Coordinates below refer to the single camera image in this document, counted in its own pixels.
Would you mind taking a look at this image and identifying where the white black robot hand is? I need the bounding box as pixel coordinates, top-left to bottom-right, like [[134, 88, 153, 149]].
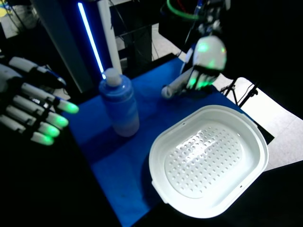
[[0, 56, 80, 146], [181, 35, 227, 93]]

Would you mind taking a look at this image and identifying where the grey white umbrella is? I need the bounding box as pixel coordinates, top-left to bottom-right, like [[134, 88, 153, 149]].
[[161, 68, 197, 99]]

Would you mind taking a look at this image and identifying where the translucent plastic bottle white cap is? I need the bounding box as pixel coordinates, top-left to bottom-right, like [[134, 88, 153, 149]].
[[98, 68, 140, 137]]

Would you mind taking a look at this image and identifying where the black tripod stand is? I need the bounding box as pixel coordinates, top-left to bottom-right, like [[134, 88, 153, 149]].
[[221, 77, 263, 107]]

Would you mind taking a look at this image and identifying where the black metal rack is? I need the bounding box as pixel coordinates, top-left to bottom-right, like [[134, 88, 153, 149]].
[[110, 0, 152, 70]]

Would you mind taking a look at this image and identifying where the grey column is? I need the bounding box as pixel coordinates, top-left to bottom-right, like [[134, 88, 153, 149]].
[[32, 0, 93, 93]]

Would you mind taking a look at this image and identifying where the blue glowing light strip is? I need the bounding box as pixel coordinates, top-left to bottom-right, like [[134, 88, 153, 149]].
[[77, 2, 107, 80]]

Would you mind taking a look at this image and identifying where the white perforated plastic basin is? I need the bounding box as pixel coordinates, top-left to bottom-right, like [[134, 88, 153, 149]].
[[148, 105, 269, 218]]

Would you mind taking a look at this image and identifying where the blue table cloth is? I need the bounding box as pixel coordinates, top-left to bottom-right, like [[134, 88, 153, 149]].
[[60, 58, 256, 227]]

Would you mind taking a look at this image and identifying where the thin black cable with clip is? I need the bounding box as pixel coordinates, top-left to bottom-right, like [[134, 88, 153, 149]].
[[178, 7, 198, 57]]

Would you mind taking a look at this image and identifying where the green glowing cable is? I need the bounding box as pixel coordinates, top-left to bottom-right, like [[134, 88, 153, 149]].
[[165, 0, 205, 21]]

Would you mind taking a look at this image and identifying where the white tube post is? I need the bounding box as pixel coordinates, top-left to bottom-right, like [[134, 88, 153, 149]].
[[97, 0, 123, 74]]

